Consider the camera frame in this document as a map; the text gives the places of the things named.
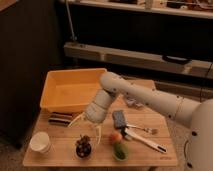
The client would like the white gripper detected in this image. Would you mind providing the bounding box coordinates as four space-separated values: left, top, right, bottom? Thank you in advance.
68 89 111 144

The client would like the blue grey sponge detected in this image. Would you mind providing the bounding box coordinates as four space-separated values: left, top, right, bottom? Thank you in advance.
112 110 126 129

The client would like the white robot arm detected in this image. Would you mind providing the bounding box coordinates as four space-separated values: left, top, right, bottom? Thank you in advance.
70 72 213 171

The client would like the yellow plastic tray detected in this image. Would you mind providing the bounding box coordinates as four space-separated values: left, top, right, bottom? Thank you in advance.
40 68 106 113

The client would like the bowl of dark grapes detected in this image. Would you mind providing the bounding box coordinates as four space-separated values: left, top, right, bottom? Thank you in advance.
76 135 92 158

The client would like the orange peach fruit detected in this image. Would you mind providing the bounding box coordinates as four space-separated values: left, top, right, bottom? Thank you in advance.
109 131 122 144

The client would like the dark striped rectangular block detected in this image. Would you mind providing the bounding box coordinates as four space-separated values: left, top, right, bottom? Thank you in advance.
48 113 73 125

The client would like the white black kitchen tool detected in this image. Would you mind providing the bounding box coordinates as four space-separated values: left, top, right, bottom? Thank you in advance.
124 128 167 154

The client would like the green fruit in bowl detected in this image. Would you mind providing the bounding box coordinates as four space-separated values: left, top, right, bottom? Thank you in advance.
113 142 128 161

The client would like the crumpled clear plastic bag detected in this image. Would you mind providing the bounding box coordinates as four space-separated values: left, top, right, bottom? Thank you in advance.
124 97 143 109

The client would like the wooden table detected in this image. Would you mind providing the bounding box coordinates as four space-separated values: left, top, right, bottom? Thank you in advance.
22 79 179 168

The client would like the white paper cup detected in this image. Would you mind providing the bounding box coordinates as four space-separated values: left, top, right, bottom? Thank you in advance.
29 132 51 153

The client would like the silver fork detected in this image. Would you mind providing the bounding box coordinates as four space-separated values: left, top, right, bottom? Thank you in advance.
127 124 158 135

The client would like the grey metal shelf rail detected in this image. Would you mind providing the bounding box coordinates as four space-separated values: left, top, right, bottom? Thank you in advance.
64 42 213 79

